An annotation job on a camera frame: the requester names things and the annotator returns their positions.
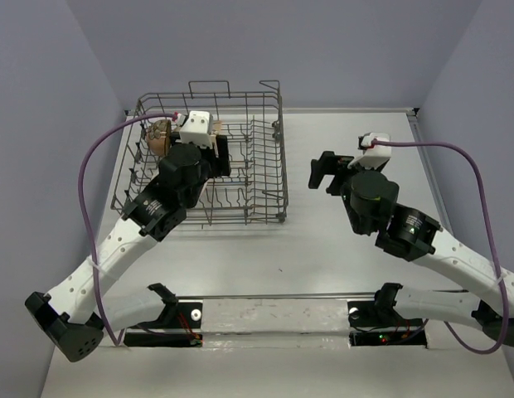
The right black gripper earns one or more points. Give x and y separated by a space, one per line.
329 163

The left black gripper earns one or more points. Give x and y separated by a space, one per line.
223 151

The brown glazed bowl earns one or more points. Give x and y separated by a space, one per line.
158 137

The white bowl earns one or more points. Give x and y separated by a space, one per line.
216 127

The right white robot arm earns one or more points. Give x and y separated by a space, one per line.
485 301

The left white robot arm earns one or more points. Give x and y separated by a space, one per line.
69 313

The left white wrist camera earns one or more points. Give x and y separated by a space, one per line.
197 129

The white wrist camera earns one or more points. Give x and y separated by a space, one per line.
373 155
197 129

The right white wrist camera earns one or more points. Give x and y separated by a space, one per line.
373 155

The grey wire dish rack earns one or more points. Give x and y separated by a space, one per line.
256 192

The metal rail bar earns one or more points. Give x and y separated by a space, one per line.
345 295

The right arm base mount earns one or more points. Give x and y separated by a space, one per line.
375 323

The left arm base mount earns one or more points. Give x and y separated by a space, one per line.
177 326

